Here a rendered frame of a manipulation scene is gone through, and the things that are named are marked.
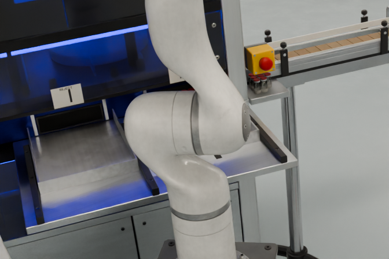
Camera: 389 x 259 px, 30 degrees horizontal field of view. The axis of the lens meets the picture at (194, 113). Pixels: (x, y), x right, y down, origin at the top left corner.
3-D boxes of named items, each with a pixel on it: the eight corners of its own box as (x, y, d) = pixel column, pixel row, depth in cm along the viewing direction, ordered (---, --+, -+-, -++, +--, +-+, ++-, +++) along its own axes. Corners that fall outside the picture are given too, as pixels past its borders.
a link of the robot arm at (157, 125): (225, 221, 136) (213, 107, 126) (131, 219, 140) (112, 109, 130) (234, 187, 147) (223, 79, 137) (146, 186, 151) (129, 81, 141)
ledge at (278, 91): (235, 88, 235) (235, 83, 234) (272, 80, 238) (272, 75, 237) (250, 105, 223) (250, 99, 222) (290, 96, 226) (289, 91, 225)
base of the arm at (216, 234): (248, 311, 141) (240, 233, 132) (154, 306, 145) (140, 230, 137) (260, 251, 157) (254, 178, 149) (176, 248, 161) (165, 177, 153)
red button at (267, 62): (257, 69, 219) (256, 56, 217) (269, 66, 219) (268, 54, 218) (261, 73, 215) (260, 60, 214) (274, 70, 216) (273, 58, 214)
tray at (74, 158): (29, 138, 215) (26, 128, 213) (114, 118, 220) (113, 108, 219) (40, 194, 185) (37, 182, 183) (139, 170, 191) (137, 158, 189)
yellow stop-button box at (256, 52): (245, 67, 225) (243, 45, 221) (267, 63, 226) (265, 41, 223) (254, 76, 218) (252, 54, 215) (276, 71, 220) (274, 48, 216)
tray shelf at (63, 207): (13, 147, 215) (12, 142, 214) (236, 97, 229) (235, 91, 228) (26, 235, 173) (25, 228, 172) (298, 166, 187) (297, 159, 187)
